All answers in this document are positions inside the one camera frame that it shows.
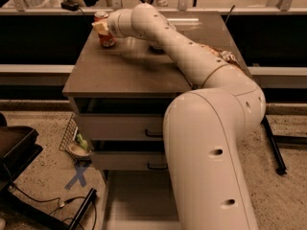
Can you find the small bowl on floor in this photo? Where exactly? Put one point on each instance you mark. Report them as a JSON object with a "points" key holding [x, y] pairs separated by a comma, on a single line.
{"points": [[78, 152]]}

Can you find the brown yellow chip bag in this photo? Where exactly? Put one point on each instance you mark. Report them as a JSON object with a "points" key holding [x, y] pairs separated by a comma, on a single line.
{"points": [[223, 56]]}

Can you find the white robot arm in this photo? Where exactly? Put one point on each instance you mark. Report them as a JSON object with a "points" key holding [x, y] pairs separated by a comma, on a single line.
{"points": [[202, 127]]}

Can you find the open bottom drawer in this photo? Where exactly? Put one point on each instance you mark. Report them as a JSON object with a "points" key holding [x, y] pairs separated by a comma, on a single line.
{"points": [[140, 200]]}

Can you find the wire basket on floor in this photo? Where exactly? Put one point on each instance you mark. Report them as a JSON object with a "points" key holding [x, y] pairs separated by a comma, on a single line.
{"points": [[69, 134]]}

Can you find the grey drawer cabinet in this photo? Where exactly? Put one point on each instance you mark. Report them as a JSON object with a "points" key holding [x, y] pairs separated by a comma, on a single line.
{"points": [[136, 76]]}

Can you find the black power adapter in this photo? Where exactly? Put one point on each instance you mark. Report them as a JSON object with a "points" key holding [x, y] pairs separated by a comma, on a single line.
{"points": [[70, 6]]}

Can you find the blue tape cross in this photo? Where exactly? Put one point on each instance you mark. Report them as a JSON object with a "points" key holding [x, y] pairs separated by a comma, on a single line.
{"points": [[80, 168]]}

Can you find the drawer with black handle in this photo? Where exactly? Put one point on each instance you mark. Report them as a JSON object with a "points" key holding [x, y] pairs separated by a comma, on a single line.
{"points": [[129, 161], [119, 127]]}

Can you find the black metal stand leg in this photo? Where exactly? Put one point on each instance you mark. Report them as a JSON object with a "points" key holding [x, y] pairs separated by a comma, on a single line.
{"points": [[275, 140]]}

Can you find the middle drawer with black handle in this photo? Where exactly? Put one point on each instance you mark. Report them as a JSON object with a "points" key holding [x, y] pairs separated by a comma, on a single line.
{"points": [[129, 161]]}

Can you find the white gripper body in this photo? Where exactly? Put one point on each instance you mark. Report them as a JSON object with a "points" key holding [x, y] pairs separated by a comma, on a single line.
{"points": [[112, 23]]}

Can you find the red coke can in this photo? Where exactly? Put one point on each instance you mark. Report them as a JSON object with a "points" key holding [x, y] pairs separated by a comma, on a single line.
{"points": [[106, 41]]}

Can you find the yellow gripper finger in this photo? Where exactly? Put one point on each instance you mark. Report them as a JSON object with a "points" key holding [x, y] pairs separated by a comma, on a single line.
{"points": [[100, 27]]}

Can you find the top drawer with black handle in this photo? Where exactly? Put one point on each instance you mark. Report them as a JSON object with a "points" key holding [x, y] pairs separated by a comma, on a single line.
{"points": [[119, 127]]}

